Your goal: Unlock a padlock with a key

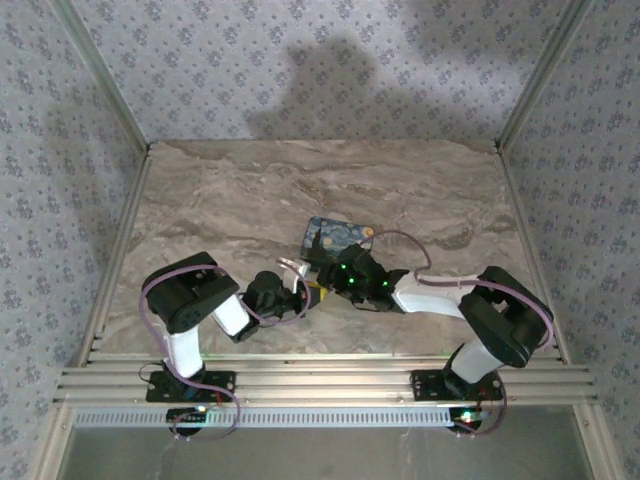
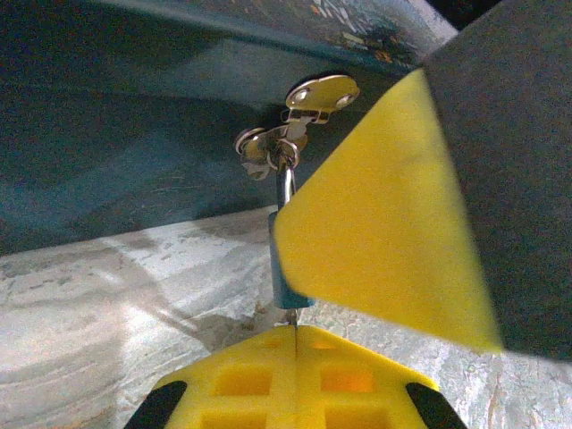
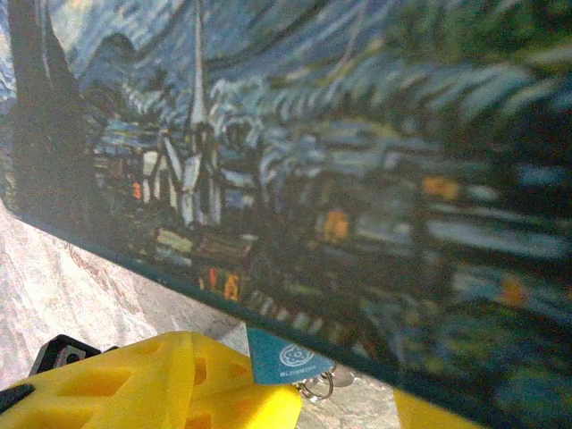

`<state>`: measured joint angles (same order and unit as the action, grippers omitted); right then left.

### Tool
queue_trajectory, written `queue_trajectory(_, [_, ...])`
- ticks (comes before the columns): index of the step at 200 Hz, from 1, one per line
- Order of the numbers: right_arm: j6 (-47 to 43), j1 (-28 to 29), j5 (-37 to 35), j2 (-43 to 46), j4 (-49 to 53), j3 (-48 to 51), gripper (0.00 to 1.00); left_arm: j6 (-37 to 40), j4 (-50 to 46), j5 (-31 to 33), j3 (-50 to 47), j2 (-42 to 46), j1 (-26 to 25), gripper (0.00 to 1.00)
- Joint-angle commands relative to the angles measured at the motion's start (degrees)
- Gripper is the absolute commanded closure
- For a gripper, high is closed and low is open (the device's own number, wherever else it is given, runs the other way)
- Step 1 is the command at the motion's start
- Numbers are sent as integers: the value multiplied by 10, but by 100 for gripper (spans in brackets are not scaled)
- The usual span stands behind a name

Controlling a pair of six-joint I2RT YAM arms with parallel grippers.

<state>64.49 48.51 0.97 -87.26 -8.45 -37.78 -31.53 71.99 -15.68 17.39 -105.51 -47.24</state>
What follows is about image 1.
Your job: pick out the aluminium table side rail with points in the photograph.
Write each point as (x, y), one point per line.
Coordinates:
(522, 215)
(125, 225)

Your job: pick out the aluminium frame corner post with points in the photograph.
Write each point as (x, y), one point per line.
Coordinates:
(106, 75)
(539, 75)

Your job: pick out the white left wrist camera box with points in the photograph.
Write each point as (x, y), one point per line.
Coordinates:
(295, 265)

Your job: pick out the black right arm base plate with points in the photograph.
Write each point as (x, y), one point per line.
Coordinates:
(427, 385)

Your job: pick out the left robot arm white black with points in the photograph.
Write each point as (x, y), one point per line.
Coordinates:
(190, 295)

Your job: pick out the black controller board green light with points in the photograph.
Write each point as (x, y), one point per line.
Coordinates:
(467, 417)
(187, 415)

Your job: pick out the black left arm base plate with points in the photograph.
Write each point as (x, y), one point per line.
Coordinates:
(225, 380)

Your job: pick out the starry night painted box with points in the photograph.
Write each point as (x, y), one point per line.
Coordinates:
(335, 232)

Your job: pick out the aluminium mounting rail beam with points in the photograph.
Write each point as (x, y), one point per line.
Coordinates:
(320, 380)

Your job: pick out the aluminium frame leg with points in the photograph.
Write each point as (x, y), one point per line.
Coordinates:
(596, 440)
(53, 440)

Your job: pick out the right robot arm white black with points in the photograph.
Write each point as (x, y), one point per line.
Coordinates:
(505, 320)

